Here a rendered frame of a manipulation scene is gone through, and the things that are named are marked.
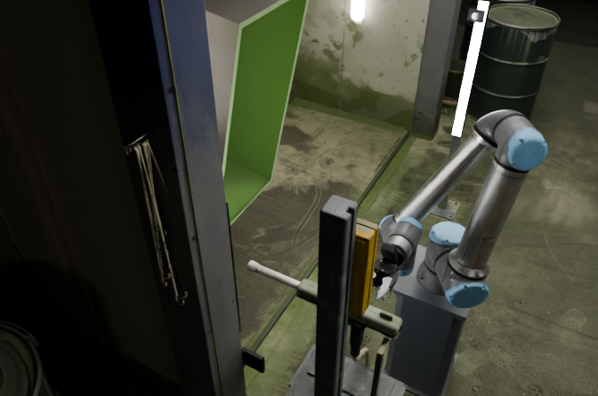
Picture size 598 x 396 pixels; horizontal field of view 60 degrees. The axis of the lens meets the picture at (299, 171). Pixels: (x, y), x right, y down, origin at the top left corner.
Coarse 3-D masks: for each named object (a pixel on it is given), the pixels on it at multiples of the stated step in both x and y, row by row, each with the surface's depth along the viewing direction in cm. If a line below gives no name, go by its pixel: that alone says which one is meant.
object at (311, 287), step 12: (252, 264) 157; (276, 276) 154; (300, 288) 149; (312, 288) 149; (312, 300) 149; (372, 312) 142; (384, 312) 140; (360, 324) 144; (372, 324) 141; (384, 324) 139; (396, 324) 139; (360, 336) 149; (396, 336) 140
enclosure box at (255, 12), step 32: (224, 0) 196; (256, 0) 202; (288, 0) 237; (224, 32) 189; (256, 32) 255; (288, 32) 246; (224, 64) 197; (256, 64) 265; (288, 64) 256; (224, 96) 205; (256, 96) 276; (288, 96) 266; (224, 128) 215; (256, 128) 288; (224, 160) 227; (256, 160) 302; (256, 192) 295
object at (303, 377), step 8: (312, 352) 172; (312, 360) 170; (352, 360) 170; (304, 368) 168; (368, 368) 168; (304, 376) 165; (312, 376) 165; (384, 376) 165; (296, 384) 163; (304, 384) 163; (312, 384) 163; (400, 384) 163; (288, 392) 161; (296, 392) 161; (304, 392) 161; (312, 392) 161; (344, 392) 161; (392, 392) 161
